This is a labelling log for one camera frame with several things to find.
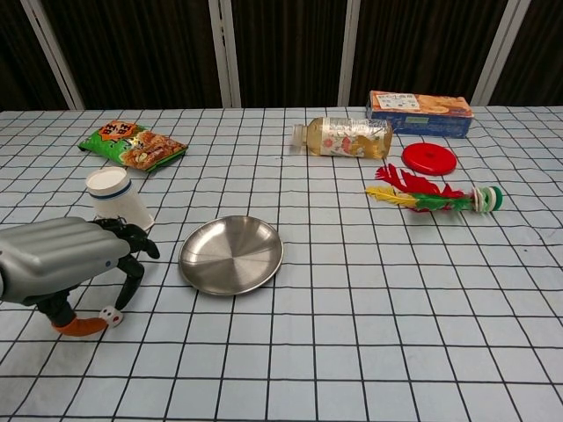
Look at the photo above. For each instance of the red round plastic disc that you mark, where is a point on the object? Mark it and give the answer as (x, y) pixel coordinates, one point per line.
(429, 158)

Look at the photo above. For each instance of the white round object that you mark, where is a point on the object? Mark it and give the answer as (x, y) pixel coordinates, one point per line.
(112, 193)

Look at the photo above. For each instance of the white frame post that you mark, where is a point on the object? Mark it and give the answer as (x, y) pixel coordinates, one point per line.
(223, 53)
(55, 55)
(350, 53)
(499, 53)

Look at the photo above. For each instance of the tea bottle with floral label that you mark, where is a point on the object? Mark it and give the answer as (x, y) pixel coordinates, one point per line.
(347, 138)

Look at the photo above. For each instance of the silver metal plate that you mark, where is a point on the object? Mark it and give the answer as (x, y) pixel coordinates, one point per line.
(231, 257)

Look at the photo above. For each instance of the green snack bag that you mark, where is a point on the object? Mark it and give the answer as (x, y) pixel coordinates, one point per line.
(136, 147)

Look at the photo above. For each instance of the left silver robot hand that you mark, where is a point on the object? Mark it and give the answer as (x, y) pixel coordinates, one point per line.
(57, 255)

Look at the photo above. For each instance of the orange and blue biscuit box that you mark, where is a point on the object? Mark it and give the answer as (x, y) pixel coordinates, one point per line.
(422, 114)

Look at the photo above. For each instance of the white die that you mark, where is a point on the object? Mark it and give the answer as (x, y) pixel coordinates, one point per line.
(113, 317)

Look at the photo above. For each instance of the blue checked tablecloth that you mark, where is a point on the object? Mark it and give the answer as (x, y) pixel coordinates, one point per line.
(334, 334)

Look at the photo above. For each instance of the colourful feather shuttlecock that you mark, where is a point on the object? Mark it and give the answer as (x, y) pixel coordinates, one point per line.
(433, 200)

